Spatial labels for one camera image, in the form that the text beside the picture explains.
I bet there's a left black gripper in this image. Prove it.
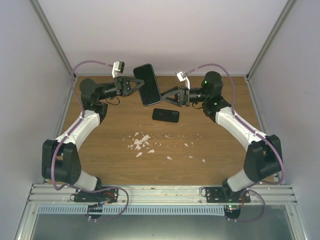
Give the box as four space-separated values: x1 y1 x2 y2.
98 76 145 101

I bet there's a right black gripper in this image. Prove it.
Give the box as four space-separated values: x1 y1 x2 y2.
160 86 209 108

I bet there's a black phone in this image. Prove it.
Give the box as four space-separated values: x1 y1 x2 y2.
151 108 180 123
133 63 162 106

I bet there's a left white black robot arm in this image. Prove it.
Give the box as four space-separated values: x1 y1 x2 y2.
41 76 145 202

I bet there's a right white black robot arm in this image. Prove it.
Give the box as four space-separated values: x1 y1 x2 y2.
161 71 284 203

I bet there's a white debris pile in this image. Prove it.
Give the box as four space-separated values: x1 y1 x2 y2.
127 132 155 158

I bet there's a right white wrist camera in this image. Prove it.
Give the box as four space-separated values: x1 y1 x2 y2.
175 71 191 90

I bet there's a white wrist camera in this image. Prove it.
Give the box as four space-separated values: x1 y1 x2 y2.
175 71 191 90
111 60 125 78

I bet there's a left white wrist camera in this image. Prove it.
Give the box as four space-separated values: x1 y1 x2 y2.
111 60 125 78

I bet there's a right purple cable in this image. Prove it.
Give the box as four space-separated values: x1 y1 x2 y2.
184 63 286 186

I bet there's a left aluminium corner post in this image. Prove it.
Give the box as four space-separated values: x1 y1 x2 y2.
29 0 74 77

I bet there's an aluminium corner post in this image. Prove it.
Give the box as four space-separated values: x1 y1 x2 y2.
29 0 74 77
245 0 298 81

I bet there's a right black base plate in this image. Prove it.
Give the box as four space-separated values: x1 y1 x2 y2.
200 184 251 204

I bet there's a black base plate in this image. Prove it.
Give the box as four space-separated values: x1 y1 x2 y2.
69 189 119 204
200 184 251 204

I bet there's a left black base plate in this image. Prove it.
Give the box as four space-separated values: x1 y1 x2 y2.
69 189 119 204

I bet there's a grey slotted cable duct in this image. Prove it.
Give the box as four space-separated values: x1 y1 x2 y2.
38 204 225 216

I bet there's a right aluminium corner post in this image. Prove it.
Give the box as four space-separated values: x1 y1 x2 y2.
245 0 298 81

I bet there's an aluminium front rail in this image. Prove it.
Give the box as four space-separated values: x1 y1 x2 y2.
27 184 297 206

